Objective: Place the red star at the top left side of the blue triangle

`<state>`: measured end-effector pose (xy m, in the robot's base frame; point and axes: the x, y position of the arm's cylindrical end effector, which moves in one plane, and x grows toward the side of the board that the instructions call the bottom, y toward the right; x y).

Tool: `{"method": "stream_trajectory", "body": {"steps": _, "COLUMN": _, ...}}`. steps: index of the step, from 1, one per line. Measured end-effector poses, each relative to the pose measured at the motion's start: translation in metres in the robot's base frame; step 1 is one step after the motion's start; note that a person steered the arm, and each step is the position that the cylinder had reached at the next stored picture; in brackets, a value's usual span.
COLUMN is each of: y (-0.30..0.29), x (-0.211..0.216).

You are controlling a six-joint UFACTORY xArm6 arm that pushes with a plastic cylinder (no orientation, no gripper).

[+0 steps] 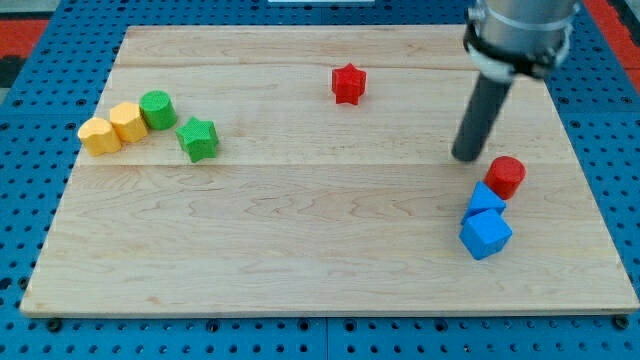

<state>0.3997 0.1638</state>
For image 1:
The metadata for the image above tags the red star block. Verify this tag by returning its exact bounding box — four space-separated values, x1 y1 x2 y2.
331 63 367 105

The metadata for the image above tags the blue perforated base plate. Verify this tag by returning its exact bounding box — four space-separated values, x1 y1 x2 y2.
1 0 639 359

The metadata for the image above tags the red cylinder block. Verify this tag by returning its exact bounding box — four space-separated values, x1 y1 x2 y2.
483 156 526 200

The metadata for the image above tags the green cylinder block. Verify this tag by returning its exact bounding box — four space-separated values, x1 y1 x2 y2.
139 90 177 130

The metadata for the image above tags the blue cube block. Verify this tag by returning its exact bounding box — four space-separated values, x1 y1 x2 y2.
459 209 513 260

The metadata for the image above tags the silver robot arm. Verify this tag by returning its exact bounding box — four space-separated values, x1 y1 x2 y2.
463 0 580 83

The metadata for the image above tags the yellow hexagon block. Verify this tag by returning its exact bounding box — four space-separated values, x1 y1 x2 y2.
109 102 148 143

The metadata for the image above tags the blue triangle block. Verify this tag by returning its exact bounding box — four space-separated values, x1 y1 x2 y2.
460 181 507 224

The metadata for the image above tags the wooden board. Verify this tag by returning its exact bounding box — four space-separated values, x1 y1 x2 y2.
20 25 639 319

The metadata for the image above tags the yellow heart block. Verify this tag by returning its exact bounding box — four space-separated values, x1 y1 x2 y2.
78 117 122 156

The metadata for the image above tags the green star block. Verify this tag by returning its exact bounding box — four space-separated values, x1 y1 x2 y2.
175 117 219 163

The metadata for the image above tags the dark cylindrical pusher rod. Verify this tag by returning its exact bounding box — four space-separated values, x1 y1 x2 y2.
451 73 512 162

